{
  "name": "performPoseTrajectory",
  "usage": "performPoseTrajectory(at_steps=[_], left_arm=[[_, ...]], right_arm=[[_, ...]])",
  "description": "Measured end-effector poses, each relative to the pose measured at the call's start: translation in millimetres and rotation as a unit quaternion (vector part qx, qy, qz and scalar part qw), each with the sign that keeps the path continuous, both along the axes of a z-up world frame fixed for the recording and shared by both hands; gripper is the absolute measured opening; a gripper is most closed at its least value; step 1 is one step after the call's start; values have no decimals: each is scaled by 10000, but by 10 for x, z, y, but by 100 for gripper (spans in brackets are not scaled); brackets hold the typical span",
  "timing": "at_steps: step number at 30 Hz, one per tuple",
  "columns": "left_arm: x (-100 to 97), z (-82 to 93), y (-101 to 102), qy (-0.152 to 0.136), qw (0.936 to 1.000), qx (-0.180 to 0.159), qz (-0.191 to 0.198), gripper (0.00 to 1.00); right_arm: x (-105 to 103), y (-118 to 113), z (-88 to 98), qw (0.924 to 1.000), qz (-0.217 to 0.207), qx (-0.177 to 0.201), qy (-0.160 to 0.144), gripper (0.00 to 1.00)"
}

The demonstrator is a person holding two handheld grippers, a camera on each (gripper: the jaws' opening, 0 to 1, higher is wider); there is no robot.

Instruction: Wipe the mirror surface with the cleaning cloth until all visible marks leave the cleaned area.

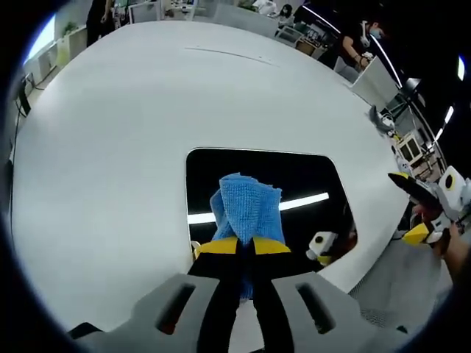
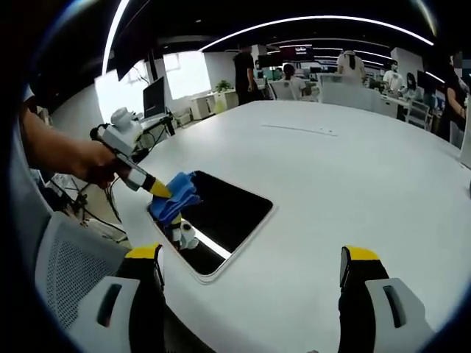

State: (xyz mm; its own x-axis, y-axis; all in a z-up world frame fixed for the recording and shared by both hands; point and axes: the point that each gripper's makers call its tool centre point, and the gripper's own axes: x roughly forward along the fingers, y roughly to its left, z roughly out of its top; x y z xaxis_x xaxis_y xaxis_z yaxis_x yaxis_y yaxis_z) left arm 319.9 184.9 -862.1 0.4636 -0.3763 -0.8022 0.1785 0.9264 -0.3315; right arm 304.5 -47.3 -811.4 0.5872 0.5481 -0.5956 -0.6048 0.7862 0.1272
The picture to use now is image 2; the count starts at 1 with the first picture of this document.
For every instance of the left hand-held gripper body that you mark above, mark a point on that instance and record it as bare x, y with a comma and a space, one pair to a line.
123, 132

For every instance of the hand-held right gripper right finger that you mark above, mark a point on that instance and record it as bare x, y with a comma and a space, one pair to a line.
382, 316

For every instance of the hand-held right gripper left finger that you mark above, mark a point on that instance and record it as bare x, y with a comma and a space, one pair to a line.
110, 312

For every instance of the blue cleaning cloth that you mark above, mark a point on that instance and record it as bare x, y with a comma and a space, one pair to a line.
178, 198

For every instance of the black tablet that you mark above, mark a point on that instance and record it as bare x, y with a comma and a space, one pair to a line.
235, 213

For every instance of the person's left hand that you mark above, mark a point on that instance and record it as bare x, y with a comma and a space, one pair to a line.
93, 163

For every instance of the black monitor stand leg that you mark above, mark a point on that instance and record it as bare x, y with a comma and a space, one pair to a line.
169, 125

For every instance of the black computer monitor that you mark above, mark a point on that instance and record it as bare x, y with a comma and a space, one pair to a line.
154, 97

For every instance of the white mesh office chair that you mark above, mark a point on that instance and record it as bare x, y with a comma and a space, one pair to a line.
77, 257

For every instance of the black hanging display screen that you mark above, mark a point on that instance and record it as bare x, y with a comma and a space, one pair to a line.
134, 51

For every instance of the white low cabinet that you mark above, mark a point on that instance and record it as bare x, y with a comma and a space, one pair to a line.
202, 107

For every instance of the curved ceiling light strip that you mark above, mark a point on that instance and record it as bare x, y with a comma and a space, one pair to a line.
113, 36
316, 18

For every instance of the yellow-green bag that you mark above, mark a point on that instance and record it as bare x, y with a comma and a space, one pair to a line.
220, 106

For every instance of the green potted plant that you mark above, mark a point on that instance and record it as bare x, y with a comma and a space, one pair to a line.
223, 86

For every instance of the white upright panel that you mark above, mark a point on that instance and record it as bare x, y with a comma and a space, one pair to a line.
466, 143

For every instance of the red-lit hanging screen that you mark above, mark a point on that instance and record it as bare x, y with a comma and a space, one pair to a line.
304, 53

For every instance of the white desk partition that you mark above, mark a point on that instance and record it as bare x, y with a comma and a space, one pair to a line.
349, 92

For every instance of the black desk monitor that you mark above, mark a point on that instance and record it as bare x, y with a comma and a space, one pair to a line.
426, 81

